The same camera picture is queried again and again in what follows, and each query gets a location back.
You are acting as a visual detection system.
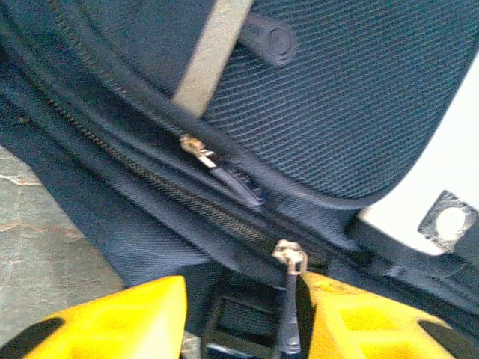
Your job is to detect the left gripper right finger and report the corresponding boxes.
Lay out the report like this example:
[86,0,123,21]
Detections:
[299,271,479,359]

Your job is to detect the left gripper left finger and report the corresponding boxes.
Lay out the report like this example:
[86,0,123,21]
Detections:
[0,275,188,359]

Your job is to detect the navy blue backpack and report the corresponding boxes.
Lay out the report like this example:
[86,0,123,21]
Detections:
[0,0,479,359]

